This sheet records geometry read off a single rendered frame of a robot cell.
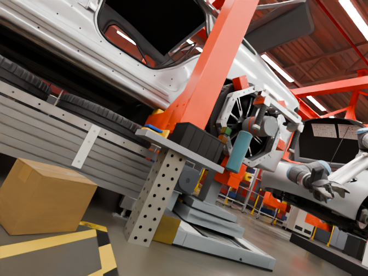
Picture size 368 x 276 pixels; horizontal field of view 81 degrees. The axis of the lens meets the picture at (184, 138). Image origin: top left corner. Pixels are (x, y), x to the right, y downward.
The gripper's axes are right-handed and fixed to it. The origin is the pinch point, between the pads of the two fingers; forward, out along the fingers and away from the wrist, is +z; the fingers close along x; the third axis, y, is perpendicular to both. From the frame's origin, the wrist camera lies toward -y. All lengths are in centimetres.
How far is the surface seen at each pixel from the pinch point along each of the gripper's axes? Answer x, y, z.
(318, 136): -219, 86, -338
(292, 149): -7.6, -8.6, -45.3
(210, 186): 47, 5, -63
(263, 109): 7, -40, -38
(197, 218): 63, 15, -42
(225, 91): 18, -56, -65
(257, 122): 13, -34, -36
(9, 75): 127, -93, -27
